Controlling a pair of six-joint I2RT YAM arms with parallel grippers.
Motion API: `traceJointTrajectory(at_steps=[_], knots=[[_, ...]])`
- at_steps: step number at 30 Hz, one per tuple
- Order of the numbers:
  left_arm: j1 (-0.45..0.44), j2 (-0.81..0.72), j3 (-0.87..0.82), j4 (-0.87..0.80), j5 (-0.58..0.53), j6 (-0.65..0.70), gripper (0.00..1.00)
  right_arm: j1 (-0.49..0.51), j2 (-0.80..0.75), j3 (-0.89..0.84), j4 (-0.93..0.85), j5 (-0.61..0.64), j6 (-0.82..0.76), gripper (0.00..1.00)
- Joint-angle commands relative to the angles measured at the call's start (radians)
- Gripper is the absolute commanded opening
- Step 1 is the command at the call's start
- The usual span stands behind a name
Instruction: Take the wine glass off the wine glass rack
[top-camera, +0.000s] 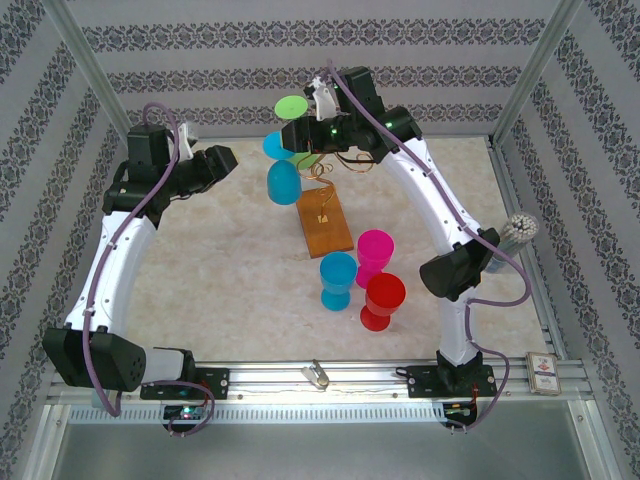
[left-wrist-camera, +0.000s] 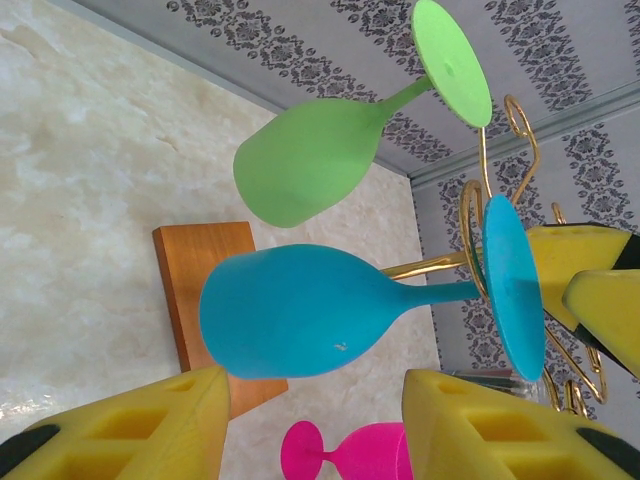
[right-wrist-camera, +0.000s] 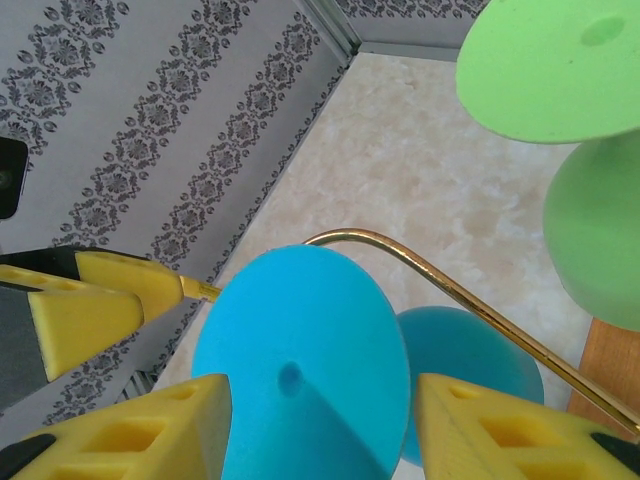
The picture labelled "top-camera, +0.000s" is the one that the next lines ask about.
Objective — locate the green wine glass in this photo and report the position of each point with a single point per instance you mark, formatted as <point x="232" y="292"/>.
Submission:
<point x="291" y="108"/>

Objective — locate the blue wine glass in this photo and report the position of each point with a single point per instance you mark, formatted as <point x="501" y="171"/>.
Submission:
<point x="284" y="184"/>
<point x="337" y="280"/>

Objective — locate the pink wine glass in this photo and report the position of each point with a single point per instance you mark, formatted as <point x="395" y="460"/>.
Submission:
<point x="375" y="250"/>

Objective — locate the red wine glass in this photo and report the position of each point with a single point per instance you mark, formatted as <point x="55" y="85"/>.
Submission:
<point x="384" y="297"/>

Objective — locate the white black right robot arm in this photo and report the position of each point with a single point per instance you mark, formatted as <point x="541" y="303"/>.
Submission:
<point x="435" y="200"/>

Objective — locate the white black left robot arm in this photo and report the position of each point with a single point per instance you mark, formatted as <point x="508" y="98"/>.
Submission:
<point x="115" y="270"/>

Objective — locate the clear jar of sticks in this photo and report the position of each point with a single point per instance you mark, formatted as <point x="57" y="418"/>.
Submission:
<point x="515" y="235"/>

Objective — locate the metal clip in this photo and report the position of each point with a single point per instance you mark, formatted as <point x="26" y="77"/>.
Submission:
<point x="317" y="375"/>

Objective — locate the left circuit board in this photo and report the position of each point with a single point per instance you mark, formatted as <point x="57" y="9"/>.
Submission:
<point x="185" y="413"/>

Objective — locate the circuit board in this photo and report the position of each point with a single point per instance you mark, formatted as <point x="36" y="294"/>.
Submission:
<point x="457" y="411"/>
<point x="185" y="413"/>

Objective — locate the right circuit board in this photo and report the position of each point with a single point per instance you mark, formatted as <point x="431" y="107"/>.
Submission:
<point x="457" y="411"/>

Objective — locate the playing card box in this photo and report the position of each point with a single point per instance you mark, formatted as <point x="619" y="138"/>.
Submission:
<point x="544" y="375"/>

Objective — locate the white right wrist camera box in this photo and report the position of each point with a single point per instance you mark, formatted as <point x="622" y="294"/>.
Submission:
<point x="324" y="100"/>

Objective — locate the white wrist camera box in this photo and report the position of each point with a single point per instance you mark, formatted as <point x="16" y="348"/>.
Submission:
<point x="324" y="100"/>
<point x="185" y="140"/>

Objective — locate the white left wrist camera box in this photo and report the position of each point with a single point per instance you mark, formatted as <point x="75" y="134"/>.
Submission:
<point x="185" y="140"/>

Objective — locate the aluminium frame post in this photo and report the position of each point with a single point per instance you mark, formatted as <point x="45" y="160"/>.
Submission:
<point x="95" y="75"/>
<point x="535" y="75"/>

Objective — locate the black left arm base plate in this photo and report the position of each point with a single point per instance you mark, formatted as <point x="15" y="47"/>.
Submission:
<point x="215" y="382"/>

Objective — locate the aluminium mounting rail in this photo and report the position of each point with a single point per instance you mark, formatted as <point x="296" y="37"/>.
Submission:
<point x="270" y="382"/>

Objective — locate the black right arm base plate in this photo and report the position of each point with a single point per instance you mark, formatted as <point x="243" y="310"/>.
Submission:
<point x="422" y="382"/>

